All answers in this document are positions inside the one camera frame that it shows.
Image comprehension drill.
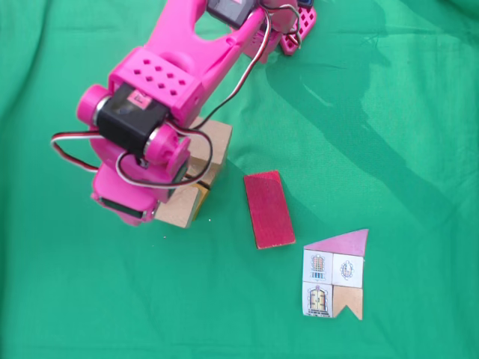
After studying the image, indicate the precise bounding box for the paper house picture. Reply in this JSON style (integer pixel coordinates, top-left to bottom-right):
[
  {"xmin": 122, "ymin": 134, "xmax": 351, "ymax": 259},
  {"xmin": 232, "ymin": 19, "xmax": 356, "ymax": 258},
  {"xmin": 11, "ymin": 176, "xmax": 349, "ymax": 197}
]
[{"xmin": 302, "ymin": 228, "xmax": 370, "ymax": 322}]

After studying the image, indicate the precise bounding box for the yellow notched wooden block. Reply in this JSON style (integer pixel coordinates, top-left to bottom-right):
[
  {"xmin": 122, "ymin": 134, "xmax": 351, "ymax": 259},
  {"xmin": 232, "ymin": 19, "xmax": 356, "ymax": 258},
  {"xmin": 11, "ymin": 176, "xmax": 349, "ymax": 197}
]
[{"xmin": 192, "ymin": 185, "xmax": 212, "ymax": 221}]

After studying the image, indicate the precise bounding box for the green cloth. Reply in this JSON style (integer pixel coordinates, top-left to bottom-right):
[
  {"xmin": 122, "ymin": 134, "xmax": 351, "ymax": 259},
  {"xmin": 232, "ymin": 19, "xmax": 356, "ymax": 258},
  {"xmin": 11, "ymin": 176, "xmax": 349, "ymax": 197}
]
[{"xmin": 0, "ymin": 0, "xmax": 479, "ymax": 359}]

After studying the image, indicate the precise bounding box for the wooden cube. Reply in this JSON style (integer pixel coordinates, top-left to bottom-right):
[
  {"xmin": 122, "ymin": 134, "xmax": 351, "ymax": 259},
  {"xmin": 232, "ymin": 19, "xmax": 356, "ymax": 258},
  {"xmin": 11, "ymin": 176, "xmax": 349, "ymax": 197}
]
[
  {"xmin": 154, "ymin": 184, "xmax": 201, "ymax": 230},
  {"xmin": 186, "ymin": 117, "xmax": 234, "ymax": 168}
]

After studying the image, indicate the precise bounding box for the red white black servo cable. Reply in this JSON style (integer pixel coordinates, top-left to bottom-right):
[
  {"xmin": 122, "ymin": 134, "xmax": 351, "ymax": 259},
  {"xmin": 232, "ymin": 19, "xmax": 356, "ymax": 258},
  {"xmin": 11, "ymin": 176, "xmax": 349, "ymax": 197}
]
[{"xmin": 50, "ymin": 5, "xmax": 304, "ymax": 188}]

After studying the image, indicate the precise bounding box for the red wooden roof block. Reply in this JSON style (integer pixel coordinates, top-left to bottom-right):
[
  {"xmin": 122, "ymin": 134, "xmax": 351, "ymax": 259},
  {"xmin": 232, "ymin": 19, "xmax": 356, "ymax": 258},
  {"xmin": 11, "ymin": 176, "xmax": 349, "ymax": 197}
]
[{"xmin": 242, "ymin": 170, "xmax": 296, "ymax": 251}]

